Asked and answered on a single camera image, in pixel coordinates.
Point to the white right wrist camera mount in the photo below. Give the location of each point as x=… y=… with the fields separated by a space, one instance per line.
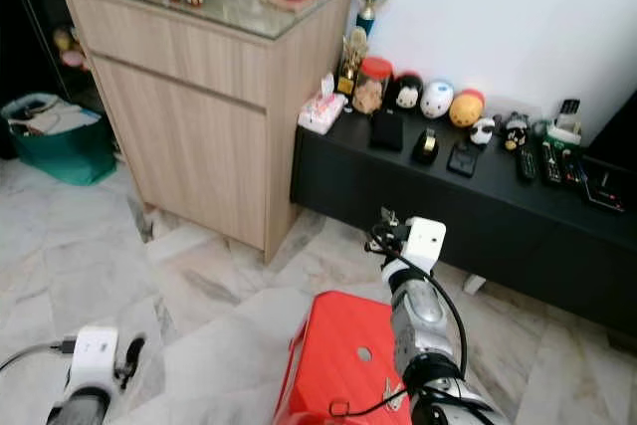
x=426 y=241

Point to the black television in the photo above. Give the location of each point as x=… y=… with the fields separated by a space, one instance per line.
x=615 y=131

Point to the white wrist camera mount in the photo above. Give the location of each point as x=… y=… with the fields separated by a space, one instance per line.
x=95 y=355
x=426 y=241

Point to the pink white tissue box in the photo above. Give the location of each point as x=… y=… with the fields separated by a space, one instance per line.
x=322 y=111

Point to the black round plush toy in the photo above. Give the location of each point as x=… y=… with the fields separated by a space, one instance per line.
x=407 y=93

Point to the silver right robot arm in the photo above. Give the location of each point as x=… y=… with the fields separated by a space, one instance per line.
x=420 y=320

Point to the white round plush toy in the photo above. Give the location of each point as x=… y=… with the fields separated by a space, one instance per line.
x=436 y=100

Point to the black tablet device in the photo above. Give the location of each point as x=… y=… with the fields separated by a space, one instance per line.
x=610 y=186

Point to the red lid snack jar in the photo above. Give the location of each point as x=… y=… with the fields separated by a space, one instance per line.
x=372 y=89

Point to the red plastic stool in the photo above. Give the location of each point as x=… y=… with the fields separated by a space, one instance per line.
x=343 y=360

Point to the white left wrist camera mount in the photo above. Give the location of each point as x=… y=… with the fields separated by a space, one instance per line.
x=95 y=355

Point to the black wallet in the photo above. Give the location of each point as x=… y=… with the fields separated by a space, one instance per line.
x=386 y=130

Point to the silver key bunch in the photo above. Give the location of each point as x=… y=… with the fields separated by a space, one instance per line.
x=393 y=395

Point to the black remote control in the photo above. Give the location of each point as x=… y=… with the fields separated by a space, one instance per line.
x=572 y=167
x=550 y=163
x=528 y=163

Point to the small panda plush toy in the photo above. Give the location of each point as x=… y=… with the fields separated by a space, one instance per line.
x=483 y=131

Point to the green storage bag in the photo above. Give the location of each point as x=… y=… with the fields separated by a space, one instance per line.
x=65 y=151

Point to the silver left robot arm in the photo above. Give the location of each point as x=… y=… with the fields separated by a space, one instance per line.
x=80 y=410

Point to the light wooden cabinet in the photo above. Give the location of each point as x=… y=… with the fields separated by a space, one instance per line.
x=209 y=116

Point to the black gold small device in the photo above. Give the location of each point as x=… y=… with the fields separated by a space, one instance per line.
x=426 y=146

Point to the black flat case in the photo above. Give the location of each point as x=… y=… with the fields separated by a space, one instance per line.
x=464 y=159

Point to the orange round plush toy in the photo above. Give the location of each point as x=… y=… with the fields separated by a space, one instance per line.
x=466 y=108

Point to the small black white plush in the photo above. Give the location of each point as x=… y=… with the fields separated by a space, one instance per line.
x=516 y=131

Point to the small gold trophy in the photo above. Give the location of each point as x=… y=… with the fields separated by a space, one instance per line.
x=353 y=59

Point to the black low console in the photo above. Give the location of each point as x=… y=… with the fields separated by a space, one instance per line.
x=458 y=221

